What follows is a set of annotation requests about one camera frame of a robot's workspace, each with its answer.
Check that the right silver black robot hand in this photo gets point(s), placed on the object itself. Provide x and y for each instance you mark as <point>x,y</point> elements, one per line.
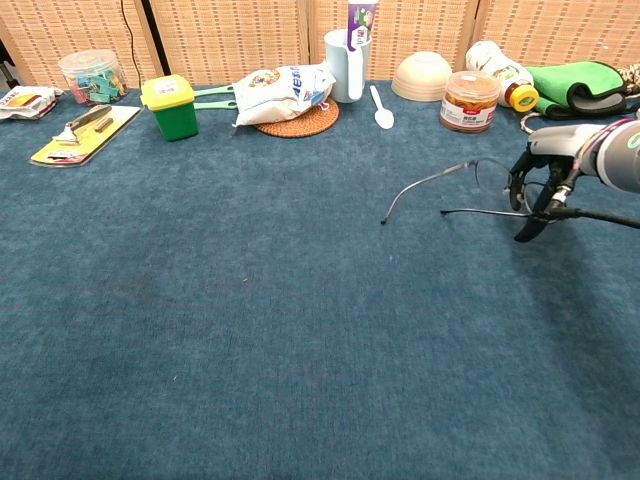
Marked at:
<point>560,137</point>

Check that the thin-framed eyeglasses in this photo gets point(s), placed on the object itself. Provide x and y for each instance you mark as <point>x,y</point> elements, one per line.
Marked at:
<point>492,177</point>

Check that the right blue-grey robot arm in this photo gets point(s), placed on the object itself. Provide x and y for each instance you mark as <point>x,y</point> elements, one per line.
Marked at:
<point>620,155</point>

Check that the green microfibre cloth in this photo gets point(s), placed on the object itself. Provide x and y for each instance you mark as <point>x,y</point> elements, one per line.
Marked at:
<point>570,80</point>

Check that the clear snack jar red label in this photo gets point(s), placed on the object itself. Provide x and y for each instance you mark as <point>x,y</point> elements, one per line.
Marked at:
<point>469,105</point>

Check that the white drink bottle yellow cap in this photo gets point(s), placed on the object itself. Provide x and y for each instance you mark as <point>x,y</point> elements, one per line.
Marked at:
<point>492,62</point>

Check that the beige upturned bowl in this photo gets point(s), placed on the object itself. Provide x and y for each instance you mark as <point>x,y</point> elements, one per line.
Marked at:
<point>422,77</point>

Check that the white plastic spoon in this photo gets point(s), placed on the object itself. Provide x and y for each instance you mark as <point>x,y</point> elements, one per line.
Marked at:
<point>384,119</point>

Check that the purple white toothpaste tube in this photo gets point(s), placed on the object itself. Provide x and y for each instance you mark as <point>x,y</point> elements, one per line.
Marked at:
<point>361,22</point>

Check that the light blue plastic cup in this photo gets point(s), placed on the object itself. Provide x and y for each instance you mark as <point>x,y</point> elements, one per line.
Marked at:
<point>340,70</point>

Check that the blue binder clip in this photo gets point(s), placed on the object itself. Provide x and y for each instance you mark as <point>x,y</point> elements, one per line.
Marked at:
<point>316,98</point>

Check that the round woven brown coaster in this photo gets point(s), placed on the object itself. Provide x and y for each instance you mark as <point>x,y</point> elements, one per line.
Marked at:
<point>305,125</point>

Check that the white printed food bag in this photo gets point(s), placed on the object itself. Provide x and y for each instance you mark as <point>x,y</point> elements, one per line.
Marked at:
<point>280,95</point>

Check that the bamboo folding screen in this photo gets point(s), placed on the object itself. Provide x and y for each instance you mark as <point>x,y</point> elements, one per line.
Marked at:
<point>235,35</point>

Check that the teal bristle brush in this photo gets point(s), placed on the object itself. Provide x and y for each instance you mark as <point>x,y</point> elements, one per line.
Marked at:
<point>215,90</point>

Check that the blue carpet table cover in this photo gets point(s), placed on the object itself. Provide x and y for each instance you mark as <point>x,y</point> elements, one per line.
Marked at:
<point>250,300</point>

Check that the green yellow mini bin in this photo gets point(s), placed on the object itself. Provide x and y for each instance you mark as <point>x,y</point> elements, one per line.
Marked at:
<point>172,112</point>

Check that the clear jar of binder clips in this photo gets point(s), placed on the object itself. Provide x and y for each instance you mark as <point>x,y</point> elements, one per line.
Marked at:
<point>95,77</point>

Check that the yellow razor blister pack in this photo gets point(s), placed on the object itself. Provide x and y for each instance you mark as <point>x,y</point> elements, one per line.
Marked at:
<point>90,135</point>

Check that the white red snack packet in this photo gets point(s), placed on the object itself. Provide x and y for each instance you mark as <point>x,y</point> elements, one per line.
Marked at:
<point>25,102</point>

